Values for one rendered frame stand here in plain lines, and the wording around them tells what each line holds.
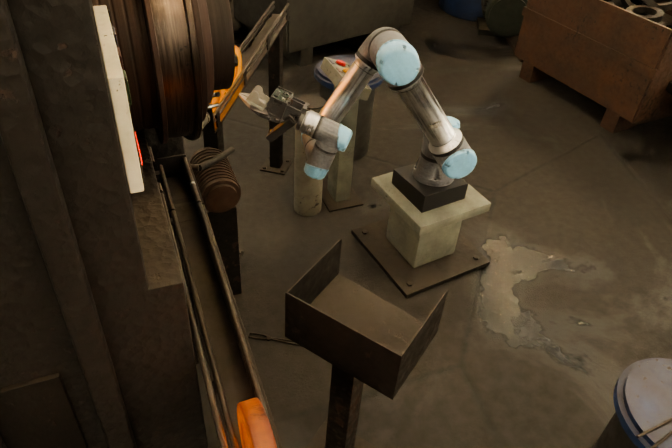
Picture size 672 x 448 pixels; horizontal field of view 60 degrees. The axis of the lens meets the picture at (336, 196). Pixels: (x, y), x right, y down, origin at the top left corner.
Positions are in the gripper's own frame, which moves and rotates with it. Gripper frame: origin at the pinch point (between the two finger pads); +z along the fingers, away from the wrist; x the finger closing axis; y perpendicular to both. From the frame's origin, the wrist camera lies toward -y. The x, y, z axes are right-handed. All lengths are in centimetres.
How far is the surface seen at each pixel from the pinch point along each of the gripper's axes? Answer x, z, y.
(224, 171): 14.1, -4.4, -18.0
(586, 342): 3, -140, -29
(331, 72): -50, -20, -6
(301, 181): -33, -26, -47
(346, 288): 58, -47, 4
